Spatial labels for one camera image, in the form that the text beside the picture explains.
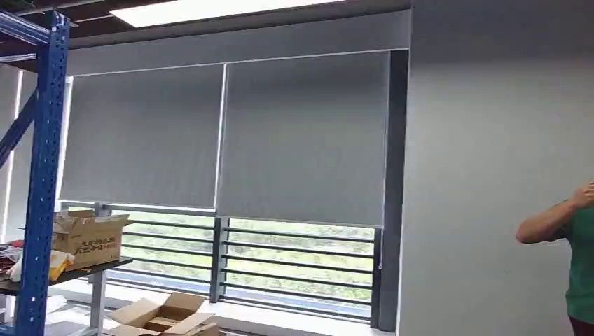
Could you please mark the person's hand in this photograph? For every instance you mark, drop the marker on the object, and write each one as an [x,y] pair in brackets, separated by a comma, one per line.
[585,194]

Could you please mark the standing person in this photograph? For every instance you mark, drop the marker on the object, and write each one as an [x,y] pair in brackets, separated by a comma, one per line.
[582,269]

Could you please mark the grey roller blind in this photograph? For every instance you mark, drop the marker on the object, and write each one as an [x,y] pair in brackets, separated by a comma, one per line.
[301,139]
[144,139]

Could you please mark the dark window railing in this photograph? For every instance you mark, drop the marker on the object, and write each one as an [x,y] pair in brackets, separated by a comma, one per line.
[287,269]

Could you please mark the wide ceiling light panel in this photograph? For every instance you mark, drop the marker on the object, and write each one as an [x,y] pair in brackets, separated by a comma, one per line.
[209,10]

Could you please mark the open flat cardboard box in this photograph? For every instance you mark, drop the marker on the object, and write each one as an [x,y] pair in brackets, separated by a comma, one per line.
[162,317]

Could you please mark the dark work table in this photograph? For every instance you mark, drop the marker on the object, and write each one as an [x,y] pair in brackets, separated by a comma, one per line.
[100,287]

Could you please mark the printed cardboard box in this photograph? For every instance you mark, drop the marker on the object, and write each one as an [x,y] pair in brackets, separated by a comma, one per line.
[93,241]

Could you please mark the clear plastic sheet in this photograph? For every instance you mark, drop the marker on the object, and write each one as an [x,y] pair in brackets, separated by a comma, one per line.
[69,315]

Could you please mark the yellow and white plastic bag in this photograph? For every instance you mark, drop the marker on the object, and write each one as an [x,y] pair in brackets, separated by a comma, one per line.
[59,265]

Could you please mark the blue steel rack frame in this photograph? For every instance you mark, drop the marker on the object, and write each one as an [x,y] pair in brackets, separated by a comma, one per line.
[44,139]

